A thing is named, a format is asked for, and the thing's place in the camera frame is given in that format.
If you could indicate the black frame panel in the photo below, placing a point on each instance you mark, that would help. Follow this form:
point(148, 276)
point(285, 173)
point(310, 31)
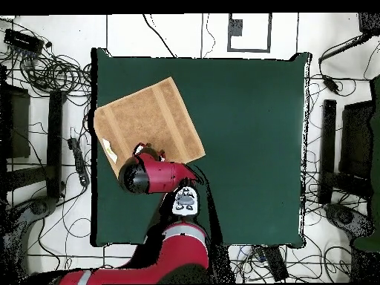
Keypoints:
point(356, 139)
point(17, 124)

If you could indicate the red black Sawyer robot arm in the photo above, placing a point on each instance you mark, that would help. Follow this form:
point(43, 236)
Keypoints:
point(166, 178)

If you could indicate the black power strip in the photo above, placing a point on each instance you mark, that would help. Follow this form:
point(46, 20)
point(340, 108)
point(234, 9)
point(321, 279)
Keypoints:
point(78, 160)

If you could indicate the black rod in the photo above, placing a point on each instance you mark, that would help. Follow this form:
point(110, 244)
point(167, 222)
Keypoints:
point(341, 49)

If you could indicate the dark grey stand base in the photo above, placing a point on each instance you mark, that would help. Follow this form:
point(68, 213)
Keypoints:
point(344, 218)
point(40, 206)

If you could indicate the dark green tablecloth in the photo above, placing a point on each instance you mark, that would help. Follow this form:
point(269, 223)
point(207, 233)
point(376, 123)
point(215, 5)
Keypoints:
point(237, 133)

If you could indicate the tan terry towel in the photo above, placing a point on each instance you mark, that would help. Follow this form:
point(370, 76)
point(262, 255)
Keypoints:
point(148, 118)

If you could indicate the black network switch box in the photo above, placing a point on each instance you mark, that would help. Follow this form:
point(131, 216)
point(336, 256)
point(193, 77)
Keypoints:
point(22, 40)

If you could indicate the black flat device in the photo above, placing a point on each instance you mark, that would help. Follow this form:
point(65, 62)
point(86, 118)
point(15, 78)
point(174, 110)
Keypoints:
point(276, 264)

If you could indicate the black frame bar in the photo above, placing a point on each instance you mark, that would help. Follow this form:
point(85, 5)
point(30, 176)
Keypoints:
point(55, 142)
point(328, 148)

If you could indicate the black speckled box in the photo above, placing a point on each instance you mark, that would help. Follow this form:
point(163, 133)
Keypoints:
point(369, 23)

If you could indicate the black power adapter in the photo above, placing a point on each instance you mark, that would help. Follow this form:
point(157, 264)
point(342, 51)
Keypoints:
point(330, 83)

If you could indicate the small dark grey square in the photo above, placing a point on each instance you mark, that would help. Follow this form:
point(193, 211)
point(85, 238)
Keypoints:
point(236, 27)

